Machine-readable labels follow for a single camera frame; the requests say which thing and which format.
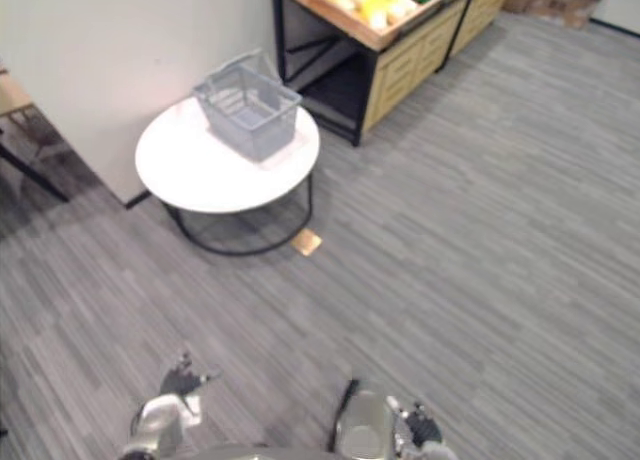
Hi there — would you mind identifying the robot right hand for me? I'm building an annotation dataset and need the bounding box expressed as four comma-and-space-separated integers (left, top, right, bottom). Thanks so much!
386, 396, 445, 457

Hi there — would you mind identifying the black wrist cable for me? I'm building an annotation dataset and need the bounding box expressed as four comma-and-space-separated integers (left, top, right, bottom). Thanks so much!
325, 377, 361, 451

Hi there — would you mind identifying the brown chair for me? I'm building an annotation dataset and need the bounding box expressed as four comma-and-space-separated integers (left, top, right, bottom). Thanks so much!
8, 105, 69, 162

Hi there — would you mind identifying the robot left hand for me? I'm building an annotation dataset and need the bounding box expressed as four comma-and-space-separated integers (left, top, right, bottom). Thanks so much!
158, 349, 224, 397

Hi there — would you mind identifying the black baseboard strip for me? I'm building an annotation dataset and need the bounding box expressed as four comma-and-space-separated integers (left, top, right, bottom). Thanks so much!
588, 16, 640, 37
122, 189, 152, 211

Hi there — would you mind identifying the round white side table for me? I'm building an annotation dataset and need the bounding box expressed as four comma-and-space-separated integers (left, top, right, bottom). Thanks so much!
134, 95, 321, 256

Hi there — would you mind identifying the grey plastic shopping basket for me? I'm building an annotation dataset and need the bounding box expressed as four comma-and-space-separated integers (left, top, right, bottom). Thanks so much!
192, 48, 304, 163

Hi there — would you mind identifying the wooden produce stand black frame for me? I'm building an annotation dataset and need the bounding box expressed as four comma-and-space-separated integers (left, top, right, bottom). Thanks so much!
272, 0, 476, 148

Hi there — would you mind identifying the wooden table with black leg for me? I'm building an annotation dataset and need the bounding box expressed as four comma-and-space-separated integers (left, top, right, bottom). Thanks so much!
0, 59, 70, 204

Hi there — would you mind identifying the wooden produce stand slatted front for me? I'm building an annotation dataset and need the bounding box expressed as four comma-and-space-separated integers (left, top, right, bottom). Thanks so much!
435, 0, 515, 74

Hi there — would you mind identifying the pale cabbage pile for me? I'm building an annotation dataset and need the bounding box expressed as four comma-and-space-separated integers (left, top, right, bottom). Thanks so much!
330, 0, 419, 30

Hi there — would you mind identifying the cardboard box with fruit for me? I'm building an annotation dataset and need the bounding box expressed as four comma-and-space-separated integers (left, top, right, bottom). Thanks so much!
528, 0, 610, 30

